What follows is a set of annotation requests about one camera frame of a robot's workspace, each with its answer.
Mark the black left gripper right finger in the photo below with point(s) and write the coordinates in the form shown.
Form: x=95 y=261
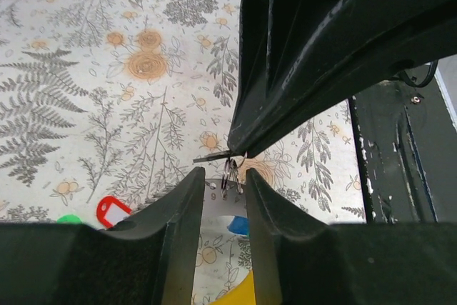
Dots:
x=298 y=259

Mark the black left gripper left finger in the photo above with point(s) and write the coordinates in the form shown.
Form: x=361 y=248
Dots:
x=148 y=258

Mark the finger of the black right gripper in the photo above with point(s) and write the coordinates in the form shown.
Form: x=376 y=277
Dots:
x=272 y=34
x=358 y=44

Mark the red key tag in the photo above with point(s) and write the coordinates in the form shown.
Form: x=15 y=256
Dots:
x=111 y=211

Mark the blue tagged key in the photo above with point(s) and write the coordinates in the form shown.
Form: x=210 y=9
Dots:
x=239 y=225

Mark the black key fob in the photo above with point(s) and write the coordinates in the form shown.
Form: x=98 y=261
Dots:
x=213 y=157

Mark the floral table mat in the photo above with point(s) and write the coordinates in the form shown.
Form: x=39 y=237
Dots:
x=118 y=97

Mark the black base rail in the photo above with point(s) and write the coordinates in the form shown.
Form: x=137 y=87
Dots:
x=405 y=132

